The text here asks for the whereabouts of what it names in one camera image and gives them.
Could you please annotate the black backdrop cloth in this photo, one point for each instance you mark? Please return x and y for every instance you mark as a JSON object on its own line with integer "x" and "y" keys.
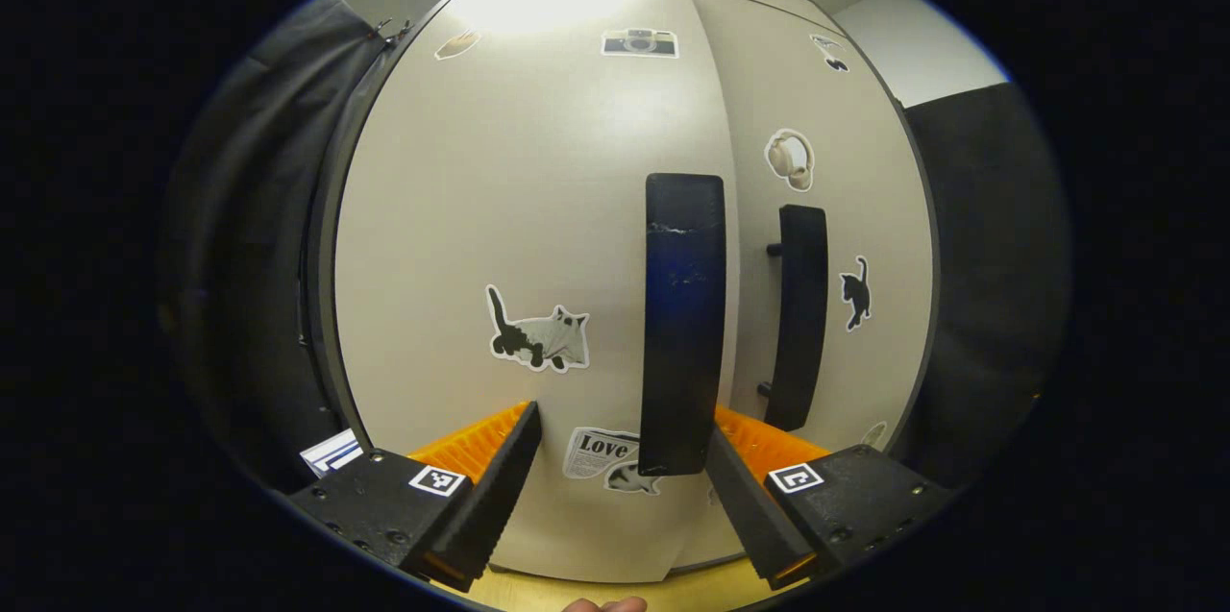
{"x": 999, "y": 285}
{"x": 240, "y": 237}

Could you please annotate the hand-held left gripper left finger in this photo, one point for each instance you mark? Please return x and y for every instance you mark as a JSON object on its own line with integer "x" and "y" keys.
{"x": 480, "y": 516}

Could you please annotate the white striped card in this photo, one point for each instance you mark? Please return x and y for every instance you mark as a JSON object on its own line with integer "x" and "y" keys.
{"x": 332, "y": 453}

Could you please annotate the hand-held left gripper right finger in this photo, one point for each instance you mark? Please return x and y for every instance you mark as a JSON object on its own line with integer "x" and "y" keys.
{"x": 750, "y": 516}

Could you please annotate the white cabinet door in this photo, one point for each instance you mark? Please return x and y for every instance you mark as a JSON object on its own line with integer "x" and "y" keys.
{"x": 865, "y": 208}
{"x": 500, "y": 189}

